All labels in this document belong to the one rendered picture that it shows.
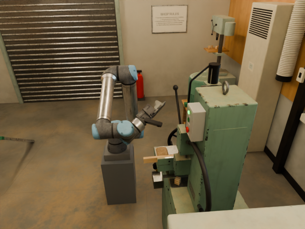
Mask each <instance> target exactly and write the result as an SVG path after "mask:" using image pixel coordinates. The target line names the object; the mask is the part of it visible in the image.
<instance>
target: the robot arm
mask: <svg viewBox="0 0 305 229"><path fill-rule="evenodd" d="M137 80H138V75H137V70H136V67H135V66H134V65H119V66H112V67H110V68H108V69H106V70H105V71H104V72H103V73H102V75H101V82H102V88H101V94H100V100H99V106H98V114H97V120H96V123H95V124H92V135H93V138H94V139H99V140H101V139H108V146H107V149H108V152H110V153H112V154H119V153H122V152H124V151H125V150H126V149H127V145H128V144H130V143H131V142H132V141H133V140H134V139H140V138H143V136H144V129H145V126H146V123H147V124H151V125H154V126H157V127H161V126H162V122H160V121H155V120H152V118H153V117H154V116H155V115H156V114H157V113H158V112H159V111H160V110H161V108H162V107H163V106H164V105H165V103H166V102H165V101H164V102H163V103H162V102H160V101H158V100H156V101H155V103H154V104H155V106H154V109H153V107H152V106H151V105H150V104H149V103H148V104H147V105H146V106H145V107H144V108H143V109H142V110H141V111H140V112H139V113H138V99H137V88H136V81H137ZM117 81H121V83H122V88H123V97H124V104H125V111H126V118H127V120H123V121H120V120H114V121H111V117H112V106H113V92H114V85H115V84H116V83H117Z"/></svg>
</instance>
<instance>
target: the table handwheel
mask: <svg viewBox="0 0 305 229"><path fill-rule="evenodd" d="M176 132H177V128H176V129H174V130H173V131H172V132H171V133H170V135H169V137H168V139H167V144H168V146H170V145H171V138H172V136H174V137H177V136H176V135H174V134H175V133H176Z"/></svg>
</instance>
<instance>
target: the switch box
mask: <svg viewBox="0 0 305 229"><path fill-rule="evenodd" d="M188 111H190V117H189V115H188ZM188 117H189V119H190V122H189V124H190V125H189V124H188V121H187V120H186V127H188V128H189V132H188V133H189V135H188V137H189V139H190V141H191V142H196V141H203V135H204V126H205V118H206V111H205V110H204V108H203V107H202V105H201V104H200V102H196V103H188V104H187V118H188Z"/></svg>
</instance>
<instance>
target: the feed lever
mask: <svg viewBox="0 0 305 229"><path fill-rule="evenodd" d="M173 89H174V90H175V96H176V103H177V112H178V119H179V124H182V123H181V117H180V109H179V102H178V95H177V89H178V86H177V85H174V86H173Z"/></svg>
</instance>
